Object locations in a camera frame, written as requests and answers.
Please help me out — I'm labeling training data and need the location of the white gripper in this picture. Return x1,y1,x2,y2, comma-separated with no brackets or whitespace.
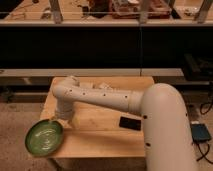
55,104,80,130

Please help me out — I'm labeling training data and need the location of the green ceramic bowl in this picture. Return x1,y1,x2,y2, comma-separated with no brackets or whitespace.
25,119,63,157

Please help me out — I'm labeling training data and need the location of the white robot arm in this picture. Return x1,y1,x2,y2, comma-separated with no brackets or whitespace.
52,76,198,171

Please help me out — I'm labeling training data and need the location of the wooden table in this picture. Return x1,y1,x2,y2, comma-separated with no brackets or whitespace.
27,76,156,171

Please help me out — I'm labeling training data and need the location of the white crumpled packet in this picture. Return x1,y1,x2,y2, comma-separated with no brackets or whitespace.
98,82,114,90

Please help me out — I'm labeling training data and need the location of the black rectangular phone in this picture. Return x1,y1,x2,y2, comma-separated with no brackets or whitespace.
119,117,141,131

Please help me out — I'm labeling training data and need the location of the blue box on floor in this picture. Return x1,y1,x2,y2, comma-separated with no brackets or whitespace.
191,124,212,142

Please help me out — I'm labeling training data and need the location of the long metal bench rail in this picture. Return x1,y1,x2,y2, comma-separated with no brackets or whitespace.
0,68,184,77

